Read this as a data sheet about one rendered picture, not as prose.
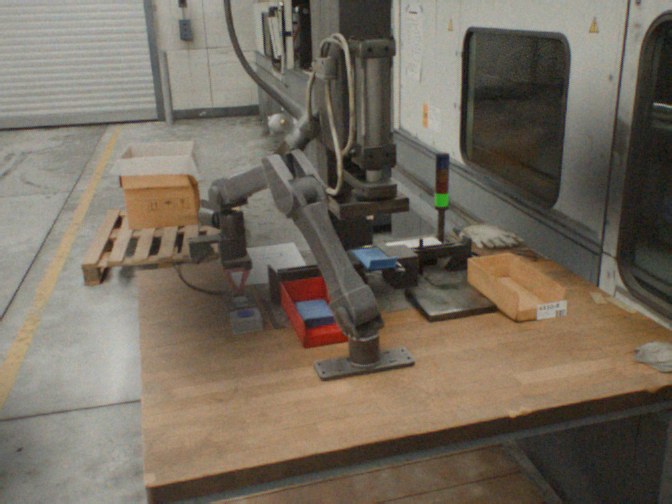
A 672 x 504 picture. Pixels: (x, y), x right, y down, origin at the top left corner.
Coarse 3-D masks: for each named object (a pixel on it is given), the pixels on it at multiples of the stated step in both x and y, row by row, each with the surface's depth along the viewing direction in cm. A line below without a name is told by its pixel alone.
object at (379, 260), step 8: (368, 248) 183; (376, 248) 182; (360, 256) 177; (368, 256) 177; (376, 256) 177; (384, 256) 177; (368, 264) 171; (376, 264) 169; (384, 264) 169; (392, 264) 170
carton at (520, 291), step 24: (480, 264) 180; (504, 264) 182; (528, 264) 173; (480, 288) 174; (504, 288) 162; (528, 288) 174; (552, 288) 163; (504, 312) 163; (528, 312) 159; (552, 312) 160
